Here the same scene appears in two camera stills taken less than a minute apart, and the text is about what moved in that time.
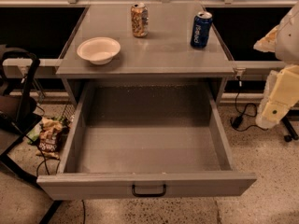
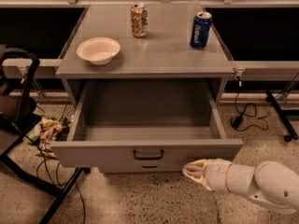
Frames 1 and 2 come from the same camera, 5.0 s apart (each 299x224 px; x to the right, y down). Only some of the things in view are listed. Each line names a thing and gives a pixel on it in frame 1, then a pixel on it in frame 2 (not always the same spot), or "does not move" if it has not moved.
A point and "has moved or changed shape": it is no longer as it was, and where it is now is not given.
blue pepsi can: (201, 30) does not move
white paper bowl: (98, 50) does not move
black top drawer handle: (155, 195) → (149, 157)
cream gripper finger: (267, 44) → (215, 171)
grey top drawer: (137, 140) has moved or changed shape
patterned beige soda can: (139, 20) does not move
